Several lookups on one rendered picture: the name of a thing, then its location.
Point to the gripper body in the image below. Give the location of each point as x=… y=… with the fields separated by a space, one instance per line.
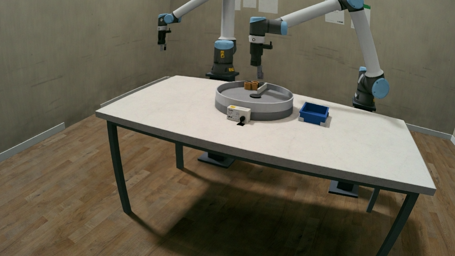
x=162 y=37
x=256 y=55

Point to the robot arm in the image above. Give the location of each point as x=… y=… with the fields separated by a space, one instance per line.
x=227 y=21
x=364 y=42

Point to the grey turntable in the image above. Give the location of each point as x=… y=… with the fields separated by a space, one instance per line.
x=270 y=106

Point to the blue crate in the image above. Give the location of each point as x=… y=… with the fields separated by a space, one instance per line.
x=312 y=113

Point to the white control box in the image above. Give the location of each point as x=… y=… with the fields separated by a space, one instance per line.
x=236 y=113

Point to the white table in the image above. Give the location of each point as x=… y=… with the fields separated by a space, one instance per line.
x=320 y=152

